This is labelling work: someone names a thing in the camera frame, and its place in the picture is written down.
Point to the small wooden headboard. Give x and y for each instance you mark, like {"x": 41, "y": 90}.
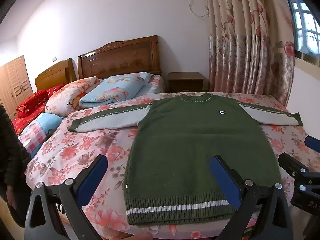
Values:
{"x": 53, "y": 76}

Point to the wooden wardrobe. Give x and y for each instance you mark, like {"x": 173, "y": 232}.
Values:
{"x": 15, "y": 85}

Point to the large wooden headboard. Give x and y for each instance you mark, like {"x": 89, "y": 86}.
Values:
{"x": 120, "y": 58}

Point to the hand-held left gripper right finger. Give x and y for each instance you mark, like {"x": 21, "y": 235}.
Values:
{"x": 225, "y": 180}

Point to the pink floral curtain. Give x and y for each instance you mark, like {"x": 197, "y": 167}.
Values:
{"x": 245, "y": 42}

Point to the window with grille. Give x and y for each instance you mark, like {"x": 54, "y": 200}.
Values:
{"x": 305, "y": 22}

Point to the red blanket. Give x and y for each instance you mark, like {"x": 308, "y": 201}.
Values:
{"x": 30, "y": 105}

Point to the green knitted sweater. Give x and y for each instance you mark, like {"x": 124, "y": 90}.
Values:
{"x": 195, "y": 142}

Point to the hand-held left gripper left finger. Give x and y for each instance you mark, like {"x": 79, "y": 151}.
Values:
{"x": 91, "y": 180}

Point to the wooden nightstand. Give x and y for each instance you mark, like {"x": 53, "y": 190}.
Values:
{"x": 186, "y": 83}

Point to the orange floral pillow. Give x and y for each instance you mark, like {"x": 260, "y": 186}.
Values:
{"x": 66, "y": 96}

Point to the blue pink checkered blanket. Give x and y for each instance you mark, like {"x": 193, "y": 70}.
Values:
{"x": 37, "y": 132}

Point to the light blue floral pillow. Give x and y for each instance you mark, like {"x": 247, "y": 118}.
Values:
{"x": 115, "y": 88}

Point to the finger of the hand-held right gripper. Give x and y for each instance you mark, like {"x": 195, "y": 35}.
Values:
{"x": 293, "y": 166}
{"x": 314, "y": 144}

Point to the floral sheet bed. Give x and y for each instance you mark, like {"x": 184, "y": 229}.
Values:
{"x": 82, "y": 142}

